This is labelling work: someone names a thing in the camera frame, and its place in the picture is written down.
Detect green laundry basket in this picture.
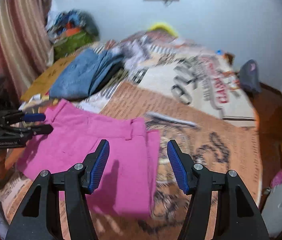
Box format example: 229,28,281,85
53,31,94,61

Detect printed orange bed blanket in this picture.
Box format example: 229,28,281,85
0,29,263,240

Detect folded blue jeans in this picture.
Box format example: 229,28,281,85
49,48,124,100

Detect white suitcase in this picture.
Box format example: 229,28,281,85
261,184,282,238

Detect grey backpack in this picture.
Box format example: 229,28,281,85
238,59,261,94

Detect yellow curved headboard piece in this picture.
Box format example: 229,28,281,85
148,22,178,37

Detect pink slipper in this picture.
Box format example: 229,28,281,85
270,170,282,189

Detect pink pants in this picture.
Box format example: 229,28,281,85
16,100,160,218

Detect striped pink gold curtain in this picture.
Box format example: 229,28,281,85
0,0,53,101

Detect pile of clothes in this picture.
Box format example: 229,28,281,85
46,9,99,38

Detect wooden lap tray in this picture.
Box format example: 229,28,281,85
20,56,75,102

